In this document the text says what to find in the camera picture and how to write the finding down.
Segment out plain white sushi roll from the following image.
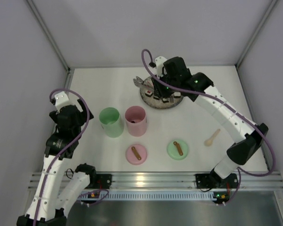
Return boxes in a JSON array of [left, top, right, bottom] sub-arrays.
[[174, 92, 181, 98]]

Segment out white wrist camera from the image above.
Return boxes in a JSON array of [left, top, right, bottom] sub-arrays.
[[54, 91, 71, 112], [155, 56, 167, 78]]

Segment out green cylindrical container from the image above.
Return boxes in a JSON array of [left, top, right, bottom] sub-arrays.
[[99, 107, 124, 138]]

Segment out pink cylindrical container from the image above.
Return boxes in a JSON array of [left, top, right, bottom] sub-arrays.
[[125, 106, 147, 137]]

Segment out pink round lid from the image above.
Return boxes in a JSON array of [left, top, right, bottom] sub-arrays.
[[125, 144, 148, 165]]

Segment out speckled ceramic plate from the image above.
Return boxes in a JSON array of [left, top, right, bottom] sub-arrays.
[[139, 77, 183, 109]]

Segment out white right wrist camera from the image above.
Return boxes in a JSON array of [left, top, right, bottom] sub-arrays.
[[155, 56, 167, 78]]

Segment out green round lid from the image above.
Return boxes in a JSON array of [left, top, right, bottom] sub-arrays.
[[166, 139, 189, 161]]

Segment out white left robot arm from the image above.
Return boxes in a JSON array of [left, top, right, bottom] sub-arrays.
[[17, 99, 97, 226]]

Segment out red centre sushi roll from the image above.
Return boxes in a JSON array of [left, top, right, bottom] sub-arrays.
[[145, 90, 153, 97]]

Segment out aluminium frame rail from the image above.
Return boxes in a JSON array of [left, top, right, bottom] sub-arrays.
[[24, 0, 73, 88]]

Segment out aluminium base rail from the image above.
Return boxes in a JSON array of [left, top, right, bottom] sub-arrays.
[[28, 171, 283, 190]]

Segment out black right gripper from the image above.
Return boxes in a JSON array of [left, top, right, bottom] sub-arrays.
[[151, 70, 179, 100]]

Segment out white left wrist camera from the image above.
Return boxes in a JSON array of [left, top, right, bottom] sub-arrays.
[[54, 91, 71, 112]]

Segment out white slotted cable duct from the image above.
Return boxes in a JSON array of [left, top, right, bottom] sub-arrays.
[[77, 191, 228, 202]]

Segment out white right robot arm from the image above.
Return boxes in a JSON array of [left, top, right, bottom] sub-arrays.
[[149, 56, 268, 187]]

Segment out metal tongs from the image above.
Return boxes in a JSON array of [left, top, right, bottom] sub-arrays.
[[133, 76, 154, 91]]

